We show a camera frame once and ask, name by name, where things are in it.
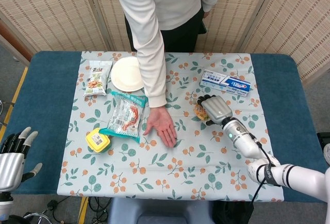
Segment robot left hand silver black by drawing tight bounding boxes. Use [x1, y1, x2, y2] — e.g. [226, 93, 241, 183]
[0, 127, 43, 192]

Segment robot right hand silver black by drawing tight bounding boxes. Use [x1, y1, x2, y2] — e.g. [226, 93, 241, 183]
[193, 94, 233, 127]

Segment person's right hand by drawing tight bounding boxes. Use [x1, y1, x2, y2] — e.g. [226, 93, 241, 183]
[142, 105, 178, 148]

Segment small orange snack packet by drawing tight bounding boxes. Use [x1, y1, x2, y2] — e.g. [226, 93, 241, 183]
[193, 99, 211, 122]

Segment person's right forearm white sleeve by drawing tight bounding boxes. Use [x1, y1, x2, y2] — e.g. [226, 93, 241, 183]
[136, 28, 168, 109]

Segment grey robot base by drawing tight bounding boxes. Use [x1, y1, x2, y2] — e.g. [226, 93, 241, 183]
[108, 197, 215, 224]

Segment blue white toothpaste box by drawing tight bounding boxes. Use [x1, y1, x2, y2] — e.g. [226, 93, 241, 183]
[200, 69, 252, 98]

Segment person's torso white sweater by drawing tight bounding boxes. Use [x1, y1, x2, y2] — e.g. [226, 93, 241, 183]
[113, 0, 226, 54]

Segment clear teal sausage packet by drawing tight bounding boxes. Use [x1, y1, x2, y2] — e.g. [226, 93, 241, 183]
[99, 91, 149, 144]

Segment fruit leaf print tablecloth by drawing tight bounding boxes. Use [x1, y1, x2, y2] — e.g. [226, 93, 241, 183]
[57, 50, 285, 203]

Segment white paper plate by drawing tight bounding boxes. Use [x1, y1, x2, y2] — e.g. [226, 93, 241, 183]
[110, 56, 145, 91]

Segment green container yellow lid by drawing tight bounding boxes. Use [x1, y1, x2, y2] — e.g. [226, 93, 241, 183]
[86, 128, 112, 153]

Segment blue table cover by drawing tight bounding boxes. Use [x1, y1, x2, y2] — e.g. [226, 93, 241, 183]
[5, 50, 325, 204]

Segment white green snack bag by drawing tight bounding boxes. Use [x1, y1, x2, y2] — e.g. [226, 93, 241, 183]
[84, 60, 113, 97]

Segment black bag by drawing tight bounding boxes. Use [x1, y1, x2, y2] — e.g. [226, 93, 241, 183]
[219, 200, 255, 224]

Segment woven bamboo folding screen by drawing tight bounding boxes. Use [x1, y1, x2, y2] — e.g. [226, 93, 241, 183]
[0, 0, 330, 85]

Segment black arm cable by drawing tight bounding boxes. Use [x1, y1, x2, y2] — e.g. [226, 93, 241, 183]
[249, 136, 276, 209]

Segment black arm strap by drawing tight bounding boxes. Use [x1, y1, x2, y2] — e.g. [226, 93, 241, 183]
[262, 164, 282, 186]

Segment black floor cables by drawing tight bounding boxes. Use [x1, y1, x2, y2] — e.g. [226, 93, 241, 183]
[87, 197, 114, 224]

